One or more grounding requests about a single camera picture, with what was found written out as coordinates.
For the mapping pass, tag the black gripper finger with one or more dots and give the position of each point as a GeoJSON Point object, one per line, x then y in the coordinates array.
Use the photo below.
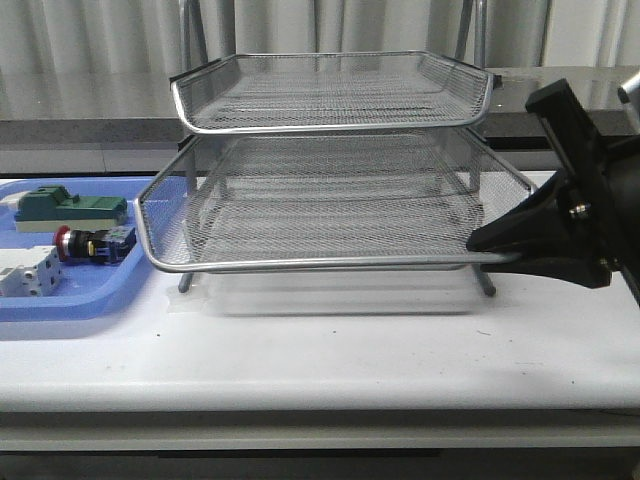
{"type": "Point", "coordinates": [584, 271]}
{"type": "Point", "coordinates": [539, 224]}

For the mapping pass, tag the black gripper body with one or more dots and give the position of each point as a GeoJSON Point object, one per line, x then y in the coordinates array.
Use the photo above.
{"type": "Point", "coordinates": [605, 173]}

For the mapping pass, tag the silver mesh tray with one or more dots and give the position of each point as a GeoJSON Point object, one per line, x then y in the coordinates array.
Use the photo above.
{"type": "Point", "coordinates": [307, 92]}
{"type": "Point", "coordinates": [335, 201]}

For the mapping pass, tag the red emergency stop push button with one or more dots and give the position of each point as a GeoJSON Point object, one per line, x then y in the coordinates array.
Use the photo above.
{"type": "Point", "coordinates": [103, 247]}

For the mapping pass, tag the blue plastic tray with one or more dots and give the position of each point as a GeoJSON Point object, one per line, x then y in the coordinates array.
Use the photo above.
{"type": "Point", "coordinates": [86, 290]}

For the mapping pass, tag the green terminal block component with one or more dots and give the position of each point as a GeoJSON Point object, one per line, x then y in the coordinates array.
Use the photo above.
{"type": "Point", "coordinates": [49, 207]}

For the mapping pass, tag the grey stone counter ledge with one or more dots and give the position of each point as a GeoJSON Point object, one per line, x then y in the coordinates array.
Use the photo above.
{"type": "Point", "coordinates": [38, 109]}

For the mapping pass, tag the small white component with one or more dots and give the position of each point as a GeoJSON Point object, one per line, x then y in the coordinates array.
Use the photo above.
{"type": "Point", "coordinates": [12, 201]}

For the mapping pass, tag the white pleated curtain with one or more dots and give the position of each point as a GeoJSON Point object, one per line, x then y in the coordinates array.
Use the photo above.
{"type": "Point", "coordinates": [144, 36]}

